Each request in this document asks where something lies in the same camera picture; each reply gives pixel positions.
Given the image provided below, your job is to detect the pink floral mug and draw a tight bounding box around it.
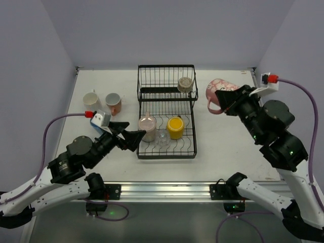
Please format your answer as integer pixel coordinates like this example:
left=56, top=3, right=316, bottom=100
left=205, top=77, right=240, bottom=115

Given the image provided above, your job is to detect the iridescent pink mug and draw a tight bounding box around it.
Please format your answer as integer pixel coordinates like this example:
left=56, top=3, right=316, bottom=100
left=138, top=112, right=156, bottom=142

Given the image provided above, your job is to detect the salmon floral mug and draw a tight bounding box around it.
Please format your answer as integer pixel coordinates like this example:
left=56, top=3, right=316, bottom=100
left=105, top=93, right=122, bottom=116

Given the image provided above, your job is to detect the clear glass cup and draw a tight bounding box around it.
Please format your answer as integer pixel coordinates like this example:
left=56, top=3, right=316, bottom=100
left=155, top=129, right=171, bottom=149

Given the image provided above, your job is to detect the white ceramic mug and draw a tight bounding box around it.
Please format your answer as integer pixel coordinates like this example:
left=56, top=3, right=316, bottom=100
left=83, top=89, right=102, bottom=111

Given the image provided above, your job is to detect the beige speckled cup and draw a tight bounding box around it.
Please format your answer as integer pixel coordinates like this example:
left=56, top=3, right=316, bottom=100
left=177, top=77, right=193, bottom=93

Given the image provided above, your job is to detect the blue tumbler cup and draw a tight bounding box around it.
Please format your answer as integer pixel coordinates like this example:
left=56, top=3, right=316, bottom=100
left=90, top=119, right=104, bottom=135

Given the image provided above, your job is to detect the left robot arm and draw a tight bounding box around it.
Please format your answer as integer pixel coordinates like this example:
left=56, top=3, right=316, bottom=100
left=1, top=122, right=146, bottom=229

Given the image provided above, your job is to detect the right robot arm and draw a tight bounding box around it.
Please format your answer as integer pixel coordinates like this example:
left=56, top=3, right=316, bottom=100
left=215, top=85, right=323, bottom=242

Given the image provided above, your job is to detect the yellow mug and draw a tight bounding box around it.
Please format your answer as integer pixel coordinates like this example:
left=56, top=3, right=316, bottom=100
left=167, top=116, right=185, bottom=140

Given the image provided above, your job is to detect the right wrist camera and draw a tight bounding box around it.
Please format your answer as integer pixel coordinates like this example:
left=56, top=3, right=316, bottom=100
left=249, top=72, right=279, bottom=97

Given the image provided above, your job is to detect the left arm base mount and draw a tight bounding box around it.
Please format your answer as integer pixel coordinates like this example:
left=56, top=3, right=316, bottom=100
left=86, top=184, right=122, bottom=216

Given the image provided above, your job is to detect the aluminium mounting rail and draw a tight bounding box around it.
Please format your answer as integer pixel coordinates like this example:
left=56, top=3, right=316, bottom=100
left=31, top=179, right=302, bottom=203

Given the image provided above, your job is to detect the black wire dish rack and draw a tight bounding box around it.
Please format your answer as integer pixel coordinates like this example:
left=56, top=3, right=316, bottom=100
left=136, top=64, right=198, bottom=159

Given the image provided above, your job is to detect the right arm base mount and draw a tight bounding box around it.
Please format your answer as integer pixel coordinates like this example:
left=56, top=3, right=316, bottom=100
left=209, top=179, right=246, bottom=214

